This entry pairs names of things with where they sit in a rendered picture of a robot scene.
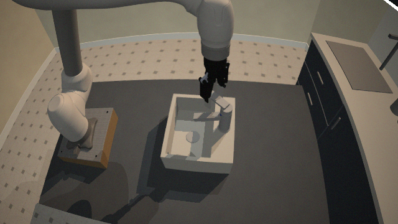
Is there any beige rectangular sink basin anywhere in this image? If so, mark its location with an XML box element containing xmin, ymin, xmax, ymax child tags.
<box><xmin>160</xmin><ymin>94</ymin><xmax>235</xmax><ymax>174</ymax></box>

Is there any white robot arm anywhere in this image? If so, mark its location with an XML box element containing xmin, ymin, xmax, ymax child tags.
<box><xmin>12</xmin><ymin>0</ymin><xmax>234</xmax><ymax>155</ymax></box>

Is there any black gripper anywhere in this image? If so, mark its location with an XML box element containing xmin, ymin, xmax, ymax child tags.
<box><xmin>198</xmin><ymin>57</ymin><xmax>230</xmax><ymax>109</ymax></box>

